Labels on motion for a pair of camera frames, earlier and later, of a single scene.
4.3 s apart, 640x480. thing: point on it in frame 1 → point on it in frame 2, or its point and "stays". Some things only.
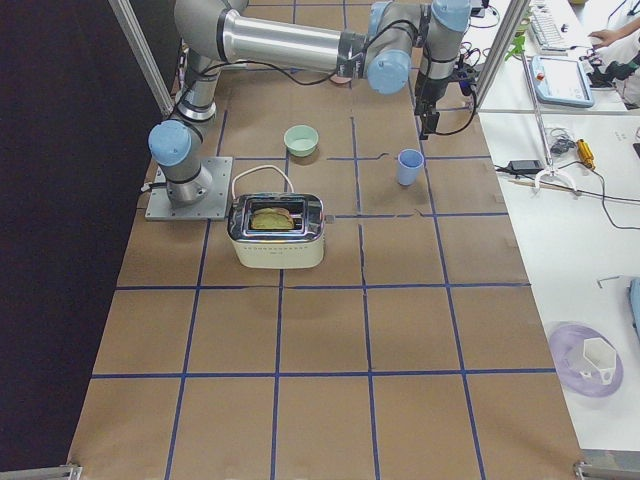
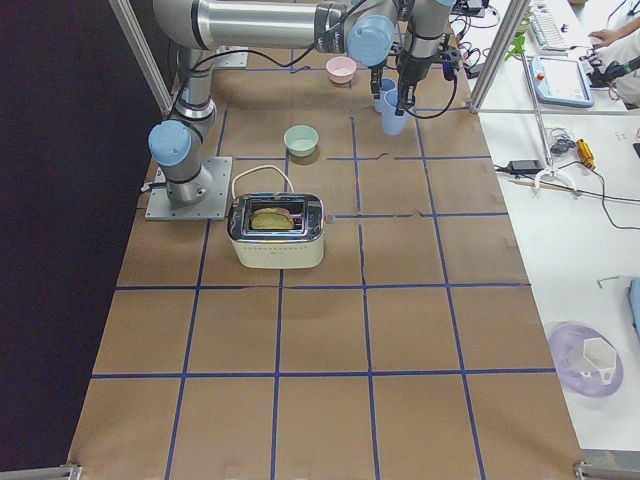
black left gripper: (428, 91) → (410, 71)
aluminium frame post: (510, 28) stays
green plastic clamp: (520, 40) stays
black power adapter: (525, 166) stays
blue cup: (409, 162) → (387, 84)
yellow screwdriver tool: (585, 153) stays
